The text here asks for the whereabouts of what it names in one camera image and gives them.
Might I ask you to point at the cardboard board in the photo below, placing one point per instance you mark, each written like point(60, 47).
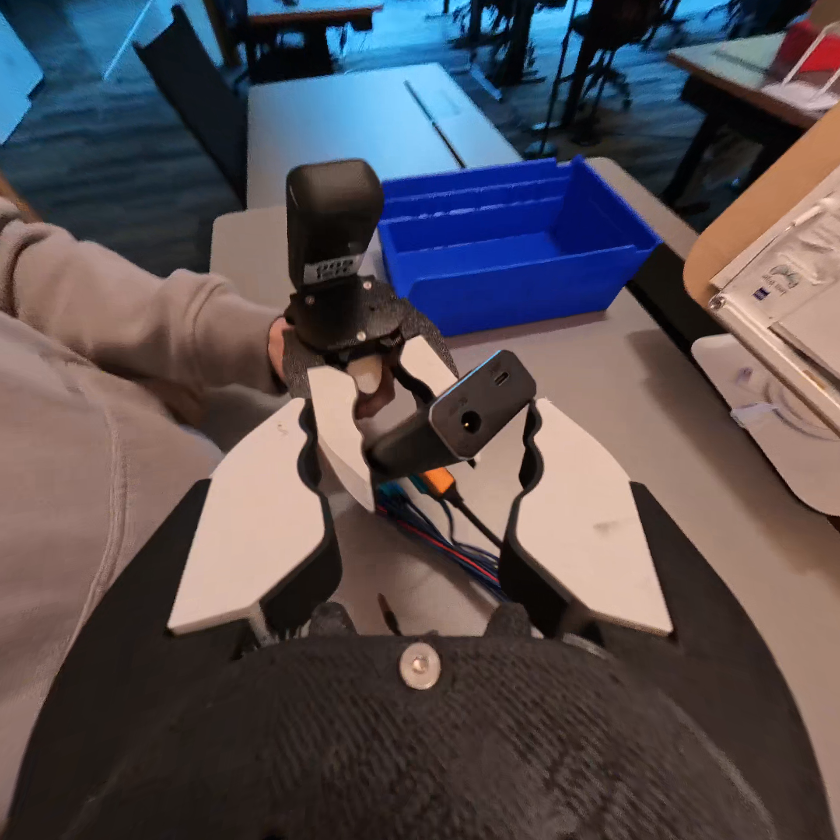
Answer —
point(722, 249)

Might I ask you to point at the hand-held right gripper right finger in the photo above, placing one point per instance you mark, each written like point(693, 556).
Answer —
point(584, 518)

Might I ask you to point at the black chair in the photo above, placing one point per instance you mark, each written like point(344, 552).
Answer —
point(197, 98)

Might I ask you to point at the grey top table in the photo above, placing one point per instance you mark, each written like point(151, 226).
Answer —
point(341, 124)

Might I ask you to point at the large blue plastic bin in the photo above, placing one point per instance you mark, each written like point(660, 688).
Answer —
point(512, 262)

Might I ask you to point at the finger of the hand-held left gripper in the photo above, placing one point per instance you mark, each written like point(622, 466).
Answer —
point(334, 420)
point(426, 361)

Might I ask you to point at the person's left hand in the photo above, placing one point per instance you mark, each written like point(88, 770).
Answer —
point(277, 348)

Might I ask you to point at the black usb hub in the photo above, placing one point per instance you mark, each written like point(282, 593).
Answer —
point(459, 407)

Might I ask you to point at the person's beige hoodie torso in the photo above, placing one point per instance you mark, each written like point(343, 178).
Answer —
point(65, 525)

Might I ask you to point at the white round base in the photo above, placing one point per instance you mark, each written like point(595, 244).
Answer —
point(774, 453)

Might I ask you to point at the red box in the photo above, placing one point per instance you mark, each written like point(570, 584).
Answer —
point(810, 46)

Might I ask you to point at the person's left forearm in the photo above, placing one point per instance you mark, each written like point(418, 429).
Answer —
point(131, 308)

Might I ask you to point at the light wood table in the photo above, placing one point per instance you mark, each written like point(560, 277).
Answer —
point(735, 72)

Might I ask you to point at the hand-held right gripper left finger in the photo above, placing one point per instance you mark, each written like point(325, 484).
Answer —
point(256, 518)

